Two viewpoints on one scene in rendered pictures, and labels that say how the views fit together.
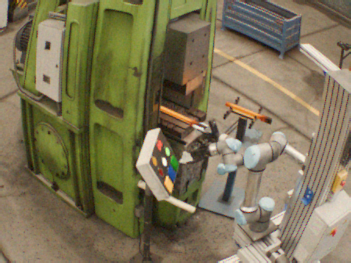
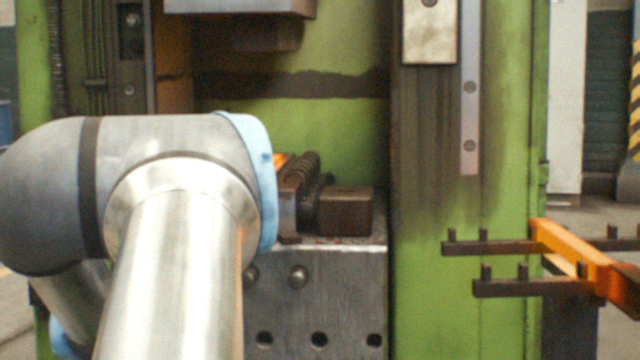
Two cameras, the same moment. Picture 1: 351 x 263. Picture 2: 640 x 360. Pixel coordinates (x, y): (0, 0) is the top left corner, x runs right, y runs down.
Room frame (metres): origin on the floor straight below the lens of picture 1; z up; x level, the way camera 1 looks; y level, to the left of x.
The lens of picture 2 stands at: (2.50, -1.35, 1.21)
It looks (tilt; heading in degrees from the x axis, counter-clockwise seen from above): 9 degrees down; 64
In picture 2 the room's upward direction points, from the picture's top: 1 degrees counter-clockwise
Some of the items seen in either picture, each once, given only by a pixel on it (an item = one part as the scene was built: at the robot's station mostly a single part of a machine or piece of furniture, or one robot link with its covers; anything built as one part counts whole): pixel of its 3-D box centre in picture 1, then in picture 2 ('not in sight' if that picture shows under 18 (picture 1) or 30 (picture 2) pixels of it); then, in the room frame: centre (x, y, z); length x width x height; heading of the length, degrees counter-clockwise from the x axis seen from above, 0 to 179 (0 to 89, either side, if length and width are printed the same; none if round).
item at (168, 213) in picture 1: (161, 189); not in sight; (3.12, 0.07, 0.23); 0.55 x 0.37 x 0.47; 59
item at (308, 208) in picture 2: not in sight; (315, 194); (3.15, 0.00, 0.95); 0.34 x 0.03 x 0.03; 59
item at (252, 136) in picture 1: (239, 139); not in sight; (3.29, -0.50, 0.67); 0.40 x 0.30 x 0.02; 157
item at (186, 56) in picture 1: (175, 41); not in sight; (3.10, 0.07, 1.56); 0.42 x 0.39 x 0.40; 59
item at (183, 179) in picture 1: (164, 144); (287, 326); (3.12, 0.07, 0.69); 0.56 x 0.38 x 0.45; 59
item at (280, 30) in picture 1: (263, 20); not in sight; (7.02, -1.23, 0.36); 1.20 x 0.80 x 0.72; 54
